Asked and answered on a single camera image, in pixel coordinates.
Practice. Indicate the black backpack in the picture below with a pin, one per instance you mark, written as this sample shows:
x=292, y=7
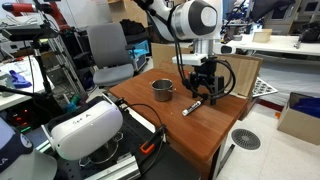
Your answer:
x=131, y=26

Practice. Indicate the blue glove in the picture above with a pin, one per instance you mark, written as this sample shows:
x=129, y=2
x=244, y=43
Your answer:
x=18, y=80

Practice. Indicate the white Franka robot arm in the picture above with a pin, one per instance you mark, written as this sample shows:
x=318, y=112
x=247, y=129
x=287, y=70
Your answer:
x=186, y=20

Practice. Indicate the teal screen device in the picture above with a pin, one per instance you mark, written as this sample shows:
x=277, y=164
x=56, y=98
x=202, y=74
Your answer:
x=140, y=53

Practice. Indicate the black camera stand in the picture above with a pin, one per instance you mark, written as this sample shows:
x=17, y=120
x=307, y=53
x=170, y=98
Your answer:
x=41, y=66

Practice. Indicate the white perforated plate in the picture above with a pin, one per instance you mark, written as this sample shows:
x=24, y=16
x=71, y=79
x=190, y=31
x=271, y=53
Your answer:
x=263, y=88

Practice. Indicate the metal rack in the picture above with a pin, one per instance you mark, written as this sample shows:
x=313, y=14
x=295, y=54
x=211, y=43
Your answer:
x=61, y=66

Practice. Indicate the grey robot arm base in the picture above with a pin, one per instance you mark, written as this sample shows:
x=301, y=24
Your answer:
x=20, y=163

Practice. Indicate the stacked cardboard boxes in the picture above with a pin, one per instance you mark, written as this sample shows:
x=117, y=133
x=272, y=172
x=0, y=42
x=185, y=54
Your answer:
x=126, y=11

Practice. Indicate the black perforated bench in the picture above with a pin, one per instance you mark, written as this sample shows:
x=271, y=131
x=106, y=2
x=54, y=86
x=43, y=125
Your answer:
x=176, y=166

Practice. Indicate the grey office chair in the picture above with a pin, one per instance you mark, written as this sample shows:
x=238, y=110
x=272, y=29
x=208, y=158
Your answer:
x=108, y=46

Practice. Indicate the long white table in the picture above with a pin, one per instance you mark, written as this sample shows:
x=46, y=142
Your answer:
x=283, y=45

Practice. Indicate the round floor drain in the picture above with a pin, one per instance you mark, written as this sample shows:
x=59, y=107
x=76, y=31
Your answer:
x=246, y=139

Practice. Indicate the small steel pot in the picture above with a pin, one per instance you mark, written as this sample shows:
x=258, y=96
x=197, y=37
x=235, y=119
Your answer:
x=162, y=94

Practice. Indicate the small wooden box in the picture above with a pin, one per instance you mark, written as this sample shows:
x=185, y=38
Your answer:
x=262, y=35

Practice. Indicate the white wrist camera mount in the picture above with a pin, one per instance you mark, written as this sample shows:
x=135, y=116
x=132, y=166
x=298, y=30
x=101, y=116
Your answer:
x=188, y=60

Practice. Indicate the white side table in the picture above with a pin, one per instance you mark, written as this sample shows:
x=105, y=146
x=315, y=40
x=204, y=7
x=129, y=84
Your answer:
x=13, y=97

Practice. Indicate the wooden board panel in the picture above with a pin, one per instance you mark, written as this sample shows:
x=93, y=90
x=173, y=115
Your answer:
x=243, y=73

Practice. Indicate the aluminium profile rail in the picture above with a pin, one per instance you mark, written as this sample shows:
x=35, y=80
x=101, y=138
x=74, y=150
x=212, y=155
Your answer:
x=116, y=170

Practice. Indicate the open cardboard box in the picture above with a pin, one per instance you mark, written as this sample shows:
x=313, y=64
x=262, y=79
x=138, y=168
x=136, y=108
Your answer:
x=296, y=126

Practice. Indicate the black stereo camera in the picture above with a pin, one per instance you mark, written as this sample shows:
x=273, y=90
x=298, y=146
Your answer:
x=26, y=32

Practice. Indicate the wooden table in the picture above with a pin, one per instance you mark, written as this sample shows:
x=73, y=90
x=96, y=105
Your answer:
x=200, y=130

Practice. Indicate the white VR headset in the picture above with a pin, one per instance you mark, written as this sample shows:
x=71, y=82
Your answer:
x=86, y=130

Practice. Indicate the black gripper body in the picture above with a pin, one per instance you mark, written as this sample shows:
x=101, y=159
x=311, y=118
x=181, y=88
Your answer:
x=206, y=78

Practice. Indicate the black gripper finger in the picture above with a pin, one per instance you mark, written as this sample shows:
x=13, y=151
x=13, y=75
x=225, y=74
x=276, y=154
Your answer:
x=213, y=98
x=195, y=91

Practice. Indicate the blue bag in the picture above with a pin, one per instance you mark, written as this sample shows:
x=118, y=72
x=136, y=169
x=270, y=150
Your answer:
x=308, y=106

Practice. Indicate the red robot arm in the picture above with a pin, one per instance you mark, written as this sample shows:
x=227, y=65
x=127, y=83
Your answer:
x=23, y=7

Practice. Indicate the black and white marker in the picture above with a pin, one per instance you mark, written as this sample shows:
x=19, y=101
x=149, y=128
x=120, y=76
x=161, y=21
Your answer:
x=191, y=108

